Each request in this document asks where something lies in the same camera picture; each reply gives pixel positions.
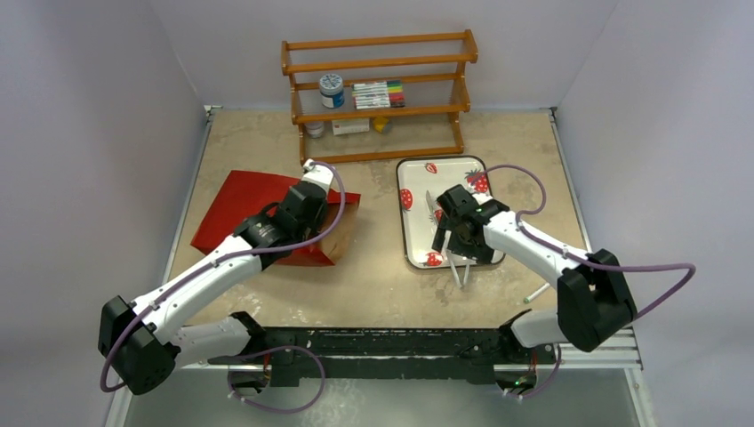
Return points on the strawberry print white tray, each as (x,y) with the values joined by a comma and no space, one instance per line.
(419,177)

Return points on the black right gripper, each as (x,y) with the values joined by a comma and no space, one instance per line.
(450,229)

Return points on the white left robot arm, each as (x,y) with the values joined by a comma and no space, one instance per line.
(144,340)

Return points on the small white bottle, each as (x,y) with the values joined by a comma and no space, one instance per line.
(315,129)

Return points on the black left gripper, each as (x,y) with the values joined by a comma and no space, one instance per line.
(314,230)

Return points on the blue label white jar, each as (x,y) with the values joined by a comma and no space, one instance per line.
(331,89)

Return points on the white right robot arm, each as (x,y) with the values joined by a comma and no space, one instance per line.
(593,297)

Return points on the small white box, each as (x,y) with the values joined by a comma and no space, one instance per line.
(349,126)

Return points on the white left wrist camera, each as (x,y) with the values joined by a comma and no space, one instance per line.
(317,173)

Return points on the small yellow cube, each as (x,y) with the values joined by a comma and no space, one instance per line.
(381,125)

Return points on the green cap white marker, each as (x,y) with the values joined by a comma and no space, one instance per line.
(535,294)

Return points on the orange wooden shelf rack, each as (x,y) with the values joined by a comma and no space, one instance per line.
(439,93)

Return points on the pack of coloured markers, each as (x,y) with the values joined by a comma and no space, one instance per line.
(378,95)

